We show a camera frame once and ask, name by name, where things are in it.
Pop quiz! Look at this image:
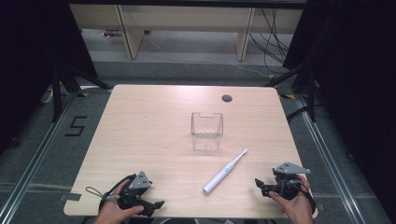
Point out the beige wooden desk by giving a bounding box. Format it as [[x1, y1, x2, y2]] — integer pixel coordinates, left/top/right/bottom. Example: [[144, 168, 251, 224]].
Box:
[[68, 3, 304, 62]]

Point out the person's left hand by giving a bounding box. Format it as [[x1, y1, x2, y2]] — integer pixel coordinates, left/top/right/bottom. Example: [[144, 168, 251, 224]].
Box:
[[92, 179, 146, 224]]

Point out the black metal stand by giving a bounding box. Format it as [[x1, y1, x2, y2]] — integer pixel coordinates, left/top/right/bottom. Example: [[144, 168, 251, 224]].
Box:
[[263, 60, 318, 123], [50, 60, 114, 123]]

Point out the clear plastic container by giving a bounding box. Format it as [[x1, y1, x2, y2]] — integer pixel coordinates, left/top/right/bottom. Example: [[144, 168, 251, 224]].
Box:
[[191, 111, 224, 152]]

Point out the bundle of black hanging cables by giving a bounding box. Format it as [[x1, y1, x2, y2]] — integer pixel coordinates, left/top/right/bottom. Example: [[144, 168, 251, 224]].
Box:
[[247, 7, 291, 75]]

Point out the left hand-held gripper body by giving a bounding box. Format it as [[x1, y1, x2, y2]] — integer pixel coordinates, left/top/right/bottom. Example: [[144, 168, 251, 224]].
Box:
[[117, 170, 153, 211]]

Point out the white electric toothbrush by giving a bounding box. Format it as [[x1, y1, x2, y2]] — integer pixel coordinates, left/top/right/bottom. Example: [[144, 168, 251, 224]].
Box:
[[202, 147, 249, 195]]

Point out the thick black floor cable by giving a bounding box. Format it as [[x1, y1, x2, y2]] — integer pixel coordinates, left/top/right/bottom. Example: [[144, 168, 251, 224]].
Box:
[[285, 105, 310, 123]]

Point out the small purple object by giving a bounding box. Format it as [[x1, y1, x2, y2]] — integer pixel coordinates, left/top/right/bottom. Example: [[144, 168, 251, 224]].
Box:
[[102, 29, 123, 39]]

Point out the thin cable with grey plug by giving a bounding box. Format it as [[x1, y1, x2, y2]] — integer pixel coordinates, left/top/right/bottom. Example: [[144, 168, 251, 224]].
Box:
[[85, 186, 121, 201]]

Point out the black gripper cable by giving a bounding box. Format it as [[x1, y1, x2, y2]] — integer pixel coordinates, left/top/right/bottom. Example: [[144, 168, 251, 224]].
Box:
[[297, 181, 318, 217], [98, 174, 138, 213]]

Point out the person's right hand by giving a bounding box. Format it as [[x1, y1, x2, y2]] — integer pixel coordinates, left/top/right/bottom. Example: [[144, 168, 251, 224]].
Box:
[[268, 174, 316, 224]]

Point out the metal floor rail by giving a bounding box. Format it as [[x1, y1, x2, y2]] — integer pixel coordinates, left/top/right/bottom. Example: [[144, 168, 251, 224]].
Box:
[[0, 92, 79, 224], [293, 92, 362, 224]]

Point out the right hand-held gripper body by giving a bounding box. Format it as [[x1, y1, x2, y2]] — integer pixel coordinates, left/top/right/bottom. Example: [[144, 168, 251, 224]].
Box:
[[272, 161, 312, 201]]

